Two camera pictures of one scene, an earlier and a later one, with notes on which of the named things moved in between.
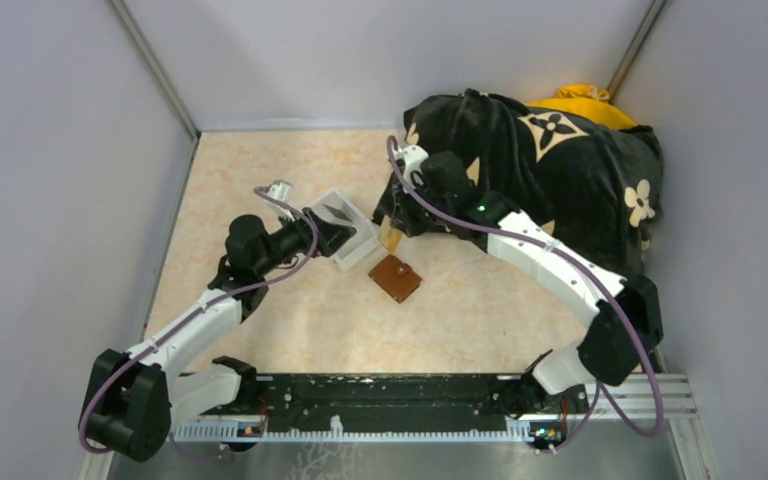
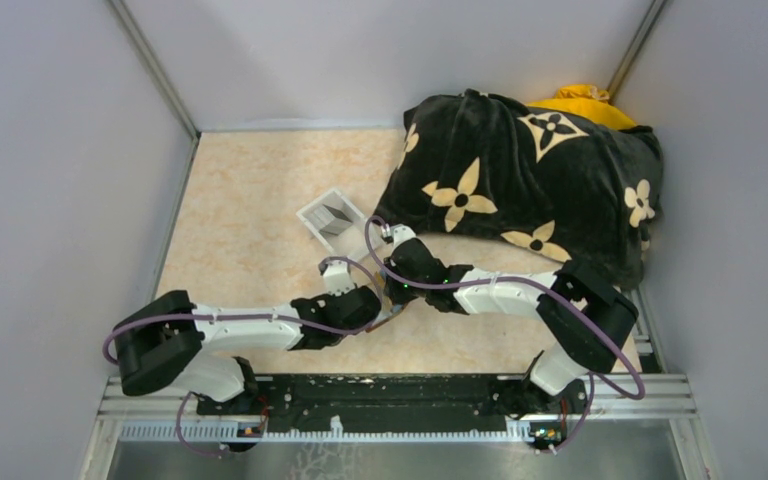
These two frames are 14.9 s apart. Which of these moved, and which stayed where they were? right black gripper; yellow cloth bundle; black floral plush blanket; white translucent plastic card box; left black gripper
Moved: left black gripper; right black gripper
Stayed: black floral plush blanket; yellow cloth bundle; white translucent plastic card box
